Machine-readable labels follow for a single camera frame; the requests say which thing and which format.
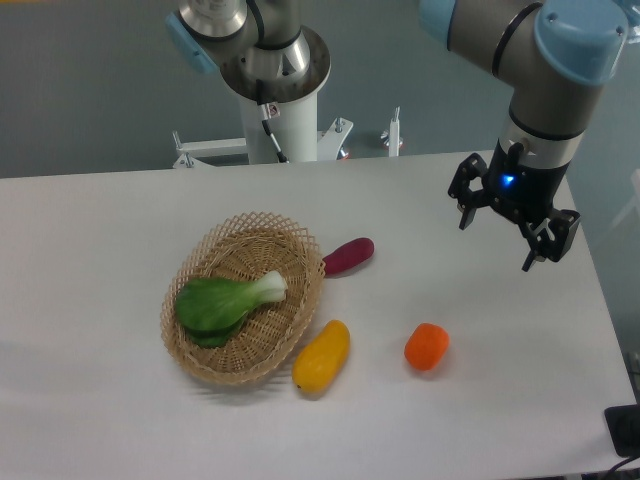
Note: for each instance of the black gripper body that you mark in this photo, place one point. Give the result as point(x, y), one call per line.
point(517, 191)

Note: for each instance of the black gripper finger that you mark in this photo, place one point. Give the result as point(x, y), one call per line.
point(550, 239)
point(468, 188)

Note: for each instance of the orange fruit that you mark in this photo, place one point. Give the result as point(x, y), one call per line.
point(426, 346)

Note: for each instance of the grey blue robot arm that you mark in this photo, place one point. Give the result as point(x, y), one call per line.
point(557, 57)

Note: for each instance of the purple sweet potato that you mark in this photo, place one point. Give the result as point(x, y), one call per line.
point(349, 256)

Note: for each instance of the black device at edge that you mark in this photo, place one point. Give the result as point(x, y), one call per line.
point(623, 425)

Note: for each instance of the woven wicker basket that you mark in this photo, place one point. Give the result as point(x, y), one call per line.
point(245, 248)

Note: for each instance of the yellow mango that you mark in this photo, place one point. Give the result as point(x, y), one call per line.
point(318, 364)

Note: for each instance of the green bok choy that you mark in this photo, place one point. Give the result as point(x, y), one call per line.
point(212, 310)

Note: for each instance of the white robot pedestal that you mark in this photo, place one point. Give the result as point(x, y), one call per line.
point(273, 133)

